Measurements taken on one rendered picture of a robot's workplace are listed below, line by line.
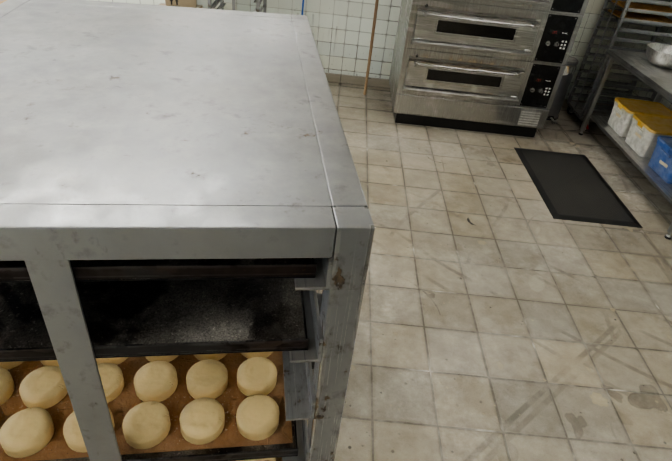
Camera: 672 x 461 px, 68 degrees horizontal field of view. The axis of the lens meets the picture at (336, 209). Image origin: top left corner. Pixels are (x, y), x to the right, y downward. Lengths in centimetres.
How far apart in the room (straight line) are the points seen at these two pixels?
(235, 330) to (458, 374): 229
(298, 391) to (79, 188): 30
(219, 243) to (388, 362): 233
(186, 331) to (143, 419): 17
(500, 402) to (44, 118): 244
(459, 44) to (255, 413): 446
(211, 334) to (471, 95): 464
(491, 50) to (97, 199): 462
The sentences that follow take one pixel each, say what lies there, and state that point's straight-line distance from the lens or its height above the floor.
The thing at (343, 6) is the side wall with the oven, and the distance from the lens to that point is 578.
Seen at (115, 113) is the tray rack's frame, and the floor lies 182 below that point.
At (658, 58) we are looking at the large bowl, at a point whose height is 96.
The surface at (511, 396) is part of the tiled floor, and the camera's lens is 275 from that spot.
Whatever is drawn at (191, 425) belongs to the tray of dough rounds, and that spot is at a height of 151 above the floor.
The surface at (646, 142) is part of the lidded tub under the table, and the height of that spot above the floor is 37.
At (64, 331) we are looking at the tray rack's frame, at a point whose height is 171.
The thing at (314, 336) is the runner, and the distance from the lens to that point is 49.
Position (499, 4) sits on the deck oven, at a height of 122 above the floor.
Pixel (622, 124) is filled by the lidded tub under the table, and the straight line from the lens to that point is 544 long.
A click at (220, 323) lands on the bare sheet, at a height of 167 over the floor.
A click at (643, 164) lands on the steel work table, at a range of 500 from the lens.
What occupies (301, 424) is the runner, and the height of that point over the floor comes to 149.
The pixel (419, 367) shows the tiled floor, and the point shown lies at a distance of 269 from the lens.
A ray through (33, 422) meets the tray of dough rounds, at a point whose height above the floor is 151.
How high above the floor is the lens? 204
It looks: 34 degrees down
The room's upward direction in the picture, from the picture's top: 7 degrees clockwise
